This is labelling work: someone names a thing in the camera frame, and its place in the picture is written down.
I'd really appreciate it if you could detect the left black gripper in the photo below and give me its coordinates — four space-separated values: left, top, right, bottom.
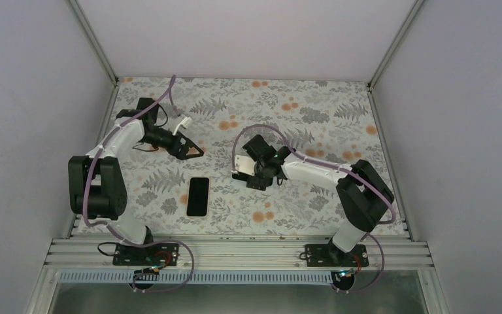
141 127 204 161

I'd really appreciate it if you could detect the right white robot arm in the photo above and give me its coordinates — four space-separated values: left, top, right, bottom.
232 135 395 266

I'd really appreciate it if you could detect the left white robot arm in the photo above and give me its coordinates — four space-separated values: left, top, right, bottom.
68 97 204 265

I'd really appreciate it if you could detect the black phone in white case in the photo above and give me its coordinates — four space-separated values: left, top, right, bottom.
186 177 210 217

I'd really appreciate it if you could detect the floral patterned table mat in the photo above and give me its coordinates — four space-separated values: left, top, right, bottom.
122 78 391 237

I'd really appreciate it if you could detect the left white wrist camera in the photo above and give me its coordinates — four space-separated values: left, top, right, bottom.
171 115 193 135

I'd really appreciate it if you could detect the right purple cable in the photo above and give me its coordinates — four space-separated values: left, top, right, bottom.
231 124 397 226

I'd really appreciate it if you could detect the purple cable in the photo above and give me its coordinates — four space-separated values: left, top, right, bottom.
82 74 195 294
231 124 397 226

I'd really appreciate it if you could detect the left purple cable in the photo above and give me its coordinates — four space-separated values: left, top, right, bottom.
82 74 195 294

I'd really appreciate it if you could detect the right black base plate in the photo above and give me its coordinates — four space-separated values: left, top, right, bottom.
299 244 369 268

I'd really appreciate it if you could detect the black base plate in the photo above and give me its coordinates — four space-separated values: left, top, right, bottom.
299 244 369 268
112 243 180 267

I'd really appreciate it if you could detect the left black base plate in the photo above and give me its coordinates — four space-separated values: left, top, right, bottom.
112 243 180 267

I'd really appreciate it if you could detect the white slotted cable duct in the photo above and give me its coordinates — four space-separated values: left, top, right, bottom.
58 270 333 285

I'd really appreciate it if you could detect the aluminium mounting rail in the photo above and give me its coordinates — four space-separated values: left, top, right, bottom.
44 234 434 271

